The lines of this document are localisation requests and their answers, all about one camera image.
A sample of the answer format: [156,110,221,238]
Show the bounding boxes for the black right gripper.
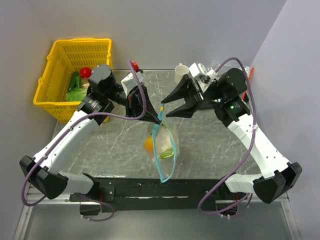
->
[160,73,227,119]

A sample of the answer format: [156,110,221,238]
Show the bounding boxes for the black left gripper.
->
[105,82,162,125]

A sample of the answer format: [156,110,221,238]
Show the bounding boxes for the yellow orange toy mango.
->
[143,135,154,153]

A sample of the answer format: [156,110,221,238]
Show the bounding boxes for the clear bag with blue zipper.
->
[143,104,180,183]

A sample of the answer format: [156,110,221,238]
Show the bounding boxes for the white toy cauliflower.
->
[155,127,174,159]

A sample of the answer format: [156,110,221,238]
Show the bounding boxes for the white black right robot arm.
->
[162,68,302,204]

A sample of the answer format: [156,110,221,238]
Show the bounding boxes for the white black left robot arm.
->
[19,61,161,201]

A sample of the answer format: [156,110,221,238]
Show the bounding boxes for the clear bag with red zipper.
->
[211,59,255,83]

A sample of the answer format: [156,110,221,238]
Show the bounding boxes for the white ceramic mug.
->
[174,63,190,84]

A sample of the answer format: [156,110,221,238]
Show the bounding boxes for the black rectangular tray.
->
[240,91,250,104]

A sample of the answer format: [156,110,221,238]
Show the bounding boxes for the pale yellow toy vegetable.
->
[81,77,90,89]

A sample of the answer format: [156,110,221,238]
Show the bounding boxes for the green toy lettuce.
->
[65,87,87,102]

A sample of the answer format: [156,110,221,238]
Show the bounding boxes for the red toy tomato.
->
[79,67,92,78]

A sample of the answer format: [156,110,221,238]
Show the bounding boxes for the green toy chili pepper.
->
[75,75,82,89]

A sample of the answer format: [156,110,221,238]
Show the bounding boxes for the green toy cucumber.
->
[68,71,79,92]

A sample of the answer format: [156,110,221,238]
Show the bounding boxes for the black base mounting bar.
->
[59,176,251,217]

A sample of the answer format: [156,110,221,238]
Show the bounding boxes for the yellow plastic basket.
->
[33,38,113,123]

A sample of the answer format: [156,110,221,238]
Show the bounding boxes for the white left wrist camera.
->
[121,61,144,96]

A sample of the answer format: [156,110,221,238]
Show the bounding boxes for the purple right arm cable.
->
[197,57,257,216]

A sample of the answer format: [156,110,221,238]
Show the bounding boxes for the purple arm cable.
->
[197,57,257,216]
[21,59,151,222]

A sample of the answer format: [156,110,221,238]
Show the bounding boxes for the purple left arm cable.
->
[21,59,151,222]

